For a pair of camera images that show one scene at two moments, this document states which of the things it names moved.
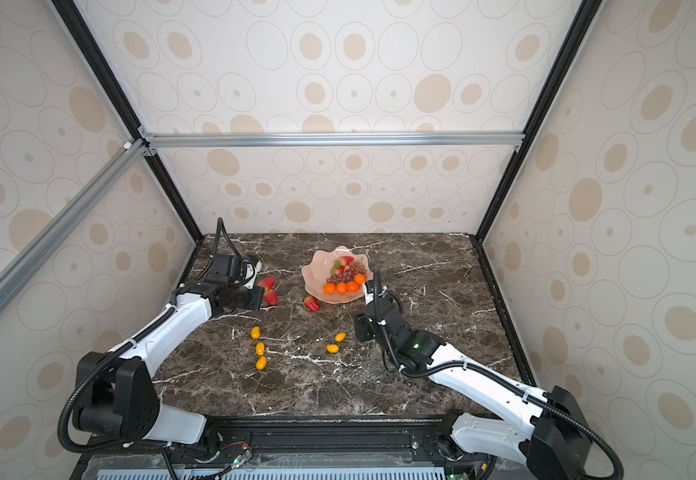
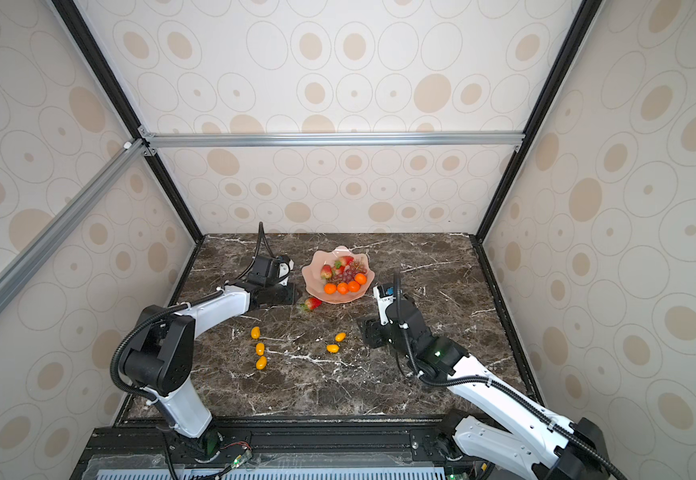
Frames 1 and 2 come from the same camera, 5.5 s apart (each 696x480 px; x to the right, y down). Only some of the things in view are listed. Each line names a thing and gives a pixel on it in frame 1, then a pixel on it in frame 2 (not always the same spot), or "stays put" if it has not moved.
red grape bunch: (348, 274) stays put
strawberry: (312, 304) stays put
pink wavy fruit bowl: (317, 266) stays put
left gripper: (258, 298) to (291, 295)
